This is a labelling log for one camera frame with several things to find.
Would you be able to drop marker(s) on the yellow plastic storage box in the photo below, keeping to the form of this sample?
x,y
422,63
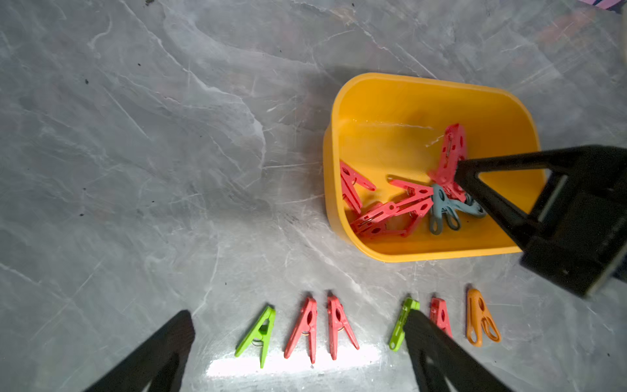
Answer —
x,y
392,127

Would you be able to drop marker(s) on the green clothespin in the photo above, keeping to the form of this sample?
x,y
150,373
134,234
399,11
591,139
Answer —
x,y
398,334
260,334

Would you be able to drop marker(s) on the orange clothespin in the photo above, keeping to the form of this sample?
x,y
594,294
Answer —
x,y
479,321

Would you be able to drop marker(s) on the red boxed clothespin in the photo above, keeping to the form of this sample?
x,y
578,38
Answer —
x,y
416,196
374,223
453,191
349,179

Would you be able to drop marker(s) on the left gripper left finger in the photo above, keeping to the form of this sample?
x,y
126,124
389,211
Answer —
x,y
158,364

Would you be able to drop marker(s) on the teal grey clothespin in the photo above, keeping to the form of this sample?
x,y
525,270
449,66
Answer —
x,y
442,212
470,206

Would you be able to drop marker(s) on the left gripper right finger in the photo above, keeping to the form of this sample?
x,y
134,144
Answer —
x,y
439,364

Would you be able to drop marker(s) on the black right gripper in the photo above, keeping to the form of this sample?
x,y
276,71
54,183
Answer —
x,y
575,234

